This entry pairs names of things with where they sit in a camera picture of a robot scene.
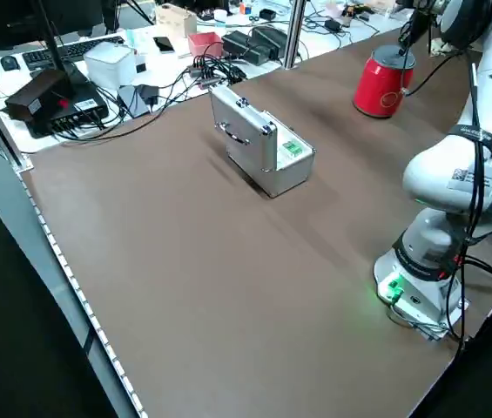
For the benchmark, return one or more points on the dark brown box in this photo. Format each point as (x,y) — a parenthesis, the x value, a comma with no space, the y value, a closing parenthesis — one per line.
(38,98)

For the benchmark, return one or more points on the silver aluminium case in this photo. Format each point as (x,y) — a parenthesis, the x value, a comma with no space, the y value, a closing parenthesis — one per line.
(245,130)

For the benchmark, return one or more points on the black plug adapter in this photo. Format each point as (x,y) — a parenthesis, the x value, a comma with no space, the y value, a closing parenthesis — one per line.
(147,95)

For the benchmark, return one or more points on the red push-button trash can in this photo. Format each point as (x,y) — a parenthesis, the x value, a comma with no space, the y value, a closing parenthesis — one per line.
(378,91)

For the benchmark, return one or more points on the black power brick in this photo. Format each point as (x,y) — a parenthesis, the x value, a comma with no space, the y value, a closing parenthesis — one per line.
(241,45)
(271,39)

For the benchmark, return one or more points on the grey power adapter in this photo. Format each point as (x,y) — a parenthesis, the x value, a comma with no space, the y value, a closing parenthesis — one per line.
(131,102)

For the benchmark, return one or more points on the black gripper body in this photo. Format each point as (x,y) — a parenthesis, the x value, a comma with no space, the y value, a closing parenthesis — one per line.
(415,5)

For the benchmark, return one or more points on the black usb hub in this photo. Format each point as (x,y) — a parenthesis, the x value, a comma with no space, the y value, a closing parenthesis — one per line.
(202,72)

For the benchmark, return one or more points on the black computer mouse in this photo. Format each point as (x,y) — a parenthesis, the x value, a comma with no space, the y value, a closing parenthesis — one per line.
(9,63)

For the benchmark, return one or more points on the black network switch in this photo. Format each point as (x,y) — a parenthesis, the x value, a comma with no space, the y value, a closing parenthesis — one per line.
(82,106)

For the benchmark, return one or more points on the small black charger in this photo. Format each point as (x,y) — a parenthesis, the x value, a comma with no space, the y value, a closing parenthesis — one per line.
(332,24)
(267,14)

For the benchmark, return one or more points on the black monitor stand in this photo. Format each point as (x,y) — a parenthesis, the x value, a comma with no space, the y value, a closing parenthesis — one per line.
(56,50)

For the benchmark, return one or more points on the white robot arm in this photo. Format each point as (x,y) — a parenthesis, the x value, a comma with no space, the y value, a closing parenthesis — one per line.
(437,178)

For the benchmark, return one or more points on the black monitor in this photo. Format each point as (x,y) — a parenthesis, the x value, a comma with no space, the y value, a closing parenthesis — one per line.
(10,22)

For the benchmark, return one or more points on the aluminium frame post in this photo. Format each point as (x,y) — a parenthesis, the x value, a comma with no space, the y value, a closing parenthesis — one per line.
(293,35)

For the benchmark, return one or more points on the black keyboard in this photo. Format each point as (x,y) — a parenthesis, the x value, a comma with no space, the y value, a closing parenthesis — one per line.
(71,50)

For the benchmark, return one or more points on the white tape roll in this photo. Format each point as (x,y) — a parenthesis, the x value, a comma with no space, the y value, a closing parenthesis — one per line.
(220,14)

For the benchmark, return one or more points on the white cube box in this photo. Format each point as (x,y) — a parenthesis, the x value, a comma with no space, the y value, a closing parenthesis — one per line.
(110,65)

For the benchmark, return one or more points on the light cardboard box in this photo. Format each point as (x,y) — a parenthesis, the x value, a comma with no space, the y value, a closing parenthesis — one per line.
(176,19)

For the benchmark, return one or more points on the black smartphone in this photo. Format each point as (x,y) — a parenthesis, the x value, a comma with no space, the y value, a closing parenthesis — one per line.
(163,44)

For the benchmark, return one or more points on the red plastic box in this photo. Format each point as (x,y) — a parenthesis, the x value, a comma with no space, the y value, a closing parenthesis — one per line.
(204,43)

